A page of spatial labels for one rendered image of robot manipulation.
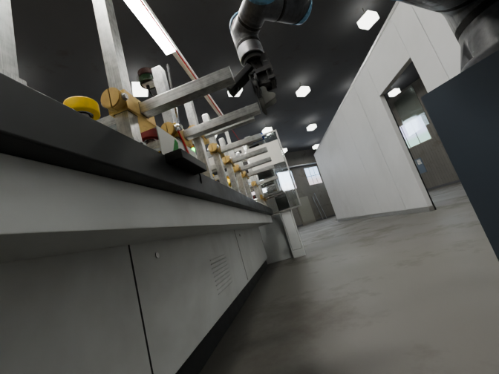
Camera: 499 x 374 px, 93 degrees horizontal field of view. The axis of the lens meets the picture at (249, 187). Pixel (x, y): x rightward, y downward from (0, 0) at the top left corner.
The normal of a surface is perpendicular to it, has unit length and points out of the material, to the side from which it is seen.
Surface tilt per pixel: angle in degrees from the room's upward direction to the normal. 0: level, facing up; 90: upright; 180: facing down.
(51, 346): 90
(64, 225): 90
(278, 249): 90
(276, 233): 90
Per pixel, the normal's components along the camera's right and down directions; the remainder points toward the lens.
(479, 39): -1.00, -0.07
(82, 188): 0.94, -0.31
